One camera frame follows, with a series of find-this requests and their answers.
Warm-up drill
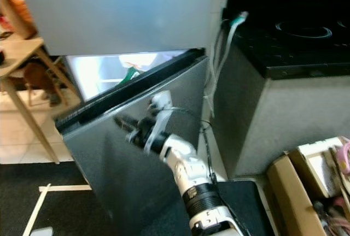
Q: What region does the plain cardboard box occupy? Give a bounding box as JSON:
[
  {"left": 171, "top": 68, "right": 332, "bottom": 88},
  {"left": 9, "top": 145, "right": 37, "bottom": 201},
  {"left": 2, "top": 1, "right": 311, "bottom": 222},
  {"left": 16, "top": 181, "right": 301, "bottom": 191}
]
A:
[{"left": 287, "top": 137, "right": 350, "bottom": 204}]

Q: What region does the grey kitchen counter black worktop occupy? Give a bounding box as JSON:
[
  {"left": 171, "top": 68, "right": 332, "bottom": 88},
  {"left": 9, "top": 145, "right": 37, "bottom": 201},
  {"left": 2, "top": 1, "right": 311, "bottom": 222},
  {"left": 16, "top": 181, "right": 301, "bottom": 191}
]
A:
[{"left": 205, "top": 0, "right": 350, "bottom": 179}]

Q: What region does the green food packet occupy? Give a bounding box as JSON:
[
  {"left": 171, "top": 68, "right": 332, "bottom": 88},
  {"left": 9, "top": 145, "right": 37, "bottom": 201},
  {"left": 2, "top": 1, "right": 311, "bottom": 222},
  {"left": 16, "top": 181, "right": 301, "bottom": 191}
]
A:
[{"left": 121, "top": 66, "right": 143, "bottom": 84}]

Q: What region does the white and teal strap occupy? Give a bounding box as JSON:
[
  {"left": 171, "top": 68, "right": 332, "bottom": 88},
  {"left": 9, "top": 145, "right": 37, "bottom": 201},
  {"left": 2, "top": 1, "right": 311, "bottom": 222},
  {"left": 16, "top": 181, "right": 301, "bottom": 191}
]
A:
[{"left": 203, "top": 11, "right": 249, "bottom": 119}]

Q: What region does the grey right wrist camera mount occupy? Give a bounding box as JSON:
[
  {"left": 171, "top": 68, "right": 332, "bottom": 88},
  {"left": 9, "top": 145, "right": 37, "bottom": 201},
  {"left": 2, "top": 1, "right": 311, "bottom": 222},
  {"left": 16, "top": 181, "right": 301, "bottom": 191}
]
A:
[{"left": 149, "top": 90, "right": 174, "bottom": 144}]

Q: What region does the cardboard box with wooden pieces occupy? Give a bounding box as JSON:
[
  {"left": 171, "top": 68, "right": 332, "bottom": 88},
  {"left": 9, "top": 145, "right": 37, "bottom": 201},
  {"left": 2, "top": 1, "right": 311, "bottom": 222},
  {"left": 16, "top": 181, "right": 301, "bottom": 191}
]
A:
[{"left": 267, "top": 154, "right": 329, "bottom": 236}]

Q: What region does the light wooden dining table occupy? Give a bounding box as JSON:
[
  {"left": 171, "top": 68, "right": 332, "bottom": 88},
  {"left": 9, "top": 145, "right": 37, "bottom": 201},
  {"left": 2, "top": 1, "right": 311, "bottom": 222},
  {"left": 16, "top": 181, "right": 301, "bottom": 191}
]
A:
[{"left": 0, "top": 37, "right": 61, "bottom": 166}]

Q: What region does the white floor tape strip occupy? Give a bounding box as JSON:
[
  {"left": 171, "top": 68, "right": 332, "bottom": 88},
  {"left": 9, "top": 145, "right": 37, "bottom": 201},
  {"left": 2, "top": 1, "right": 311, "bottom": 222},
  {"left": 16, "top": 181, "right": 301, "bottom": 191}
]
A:
[
  {"left": 25, "top": 186, "right": 53, "bottom": 236},
  {"left": 39, "top": 184, "right": 92, "bottom": 192}
]

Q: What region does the man in orange shirt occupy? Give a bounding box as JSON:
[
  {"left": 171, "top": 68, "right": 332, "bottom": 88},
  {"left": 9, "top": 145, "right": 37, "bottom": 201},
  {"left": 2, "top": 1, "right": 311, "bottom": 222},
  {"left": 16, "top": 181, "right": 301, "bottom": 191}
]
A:
[{"left": 0, "top": 0, "right": 58, "bottom": 108}]

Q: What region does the dark floor rug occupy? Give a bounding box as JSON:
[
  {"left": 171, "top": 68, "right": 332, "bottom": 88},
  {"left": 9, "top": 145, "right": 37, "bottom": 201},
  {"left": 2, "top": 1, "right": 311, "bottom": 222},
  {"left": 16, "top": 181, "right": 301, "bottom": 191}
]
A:
[{"left": 0, "top": 162, "right": 277, "bottom": 236}]

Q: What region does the silver fridge compartment door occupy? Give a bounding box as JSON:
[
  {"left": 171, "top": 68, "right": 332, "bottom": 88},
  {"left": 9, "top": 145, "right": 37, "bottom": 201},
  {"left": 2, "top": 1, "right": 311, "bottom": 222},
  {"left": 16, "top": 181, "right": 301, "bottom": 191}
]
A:
[{"left": 56, "top": 50, "right": 217, "bottom": 236}]

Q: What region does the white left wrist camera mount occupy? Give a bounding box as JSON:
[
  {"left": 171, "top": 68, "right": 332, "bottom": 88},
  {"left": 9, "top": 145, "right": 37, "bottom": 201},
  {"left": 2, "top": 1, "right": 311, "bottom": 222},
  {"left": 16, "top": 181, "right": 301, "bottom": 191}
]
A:
[{"left": 30, "top": 226, "right": 54, "bottom": 236}]

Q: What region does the pink slipper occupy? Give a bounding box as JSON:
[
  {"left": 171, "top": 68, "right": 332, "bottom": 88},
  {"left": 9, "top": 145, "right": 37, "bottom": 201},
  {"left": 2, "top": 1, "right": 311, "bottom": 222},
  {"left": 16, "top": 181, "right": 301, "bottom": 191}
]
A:
[{"left": 334, "top": 140, "right": 350, "bottom": 179}]

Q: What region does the silver freezer door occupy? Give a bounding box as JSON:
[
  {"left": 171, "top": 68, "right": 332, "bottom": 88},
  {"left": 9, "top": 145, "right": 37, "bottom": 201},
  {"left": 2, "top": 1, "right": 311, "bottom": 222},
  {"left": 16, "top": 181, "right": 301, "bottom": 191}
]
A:
[{"left": 14, "top": 0, "right": 222, "bottom": 56}]

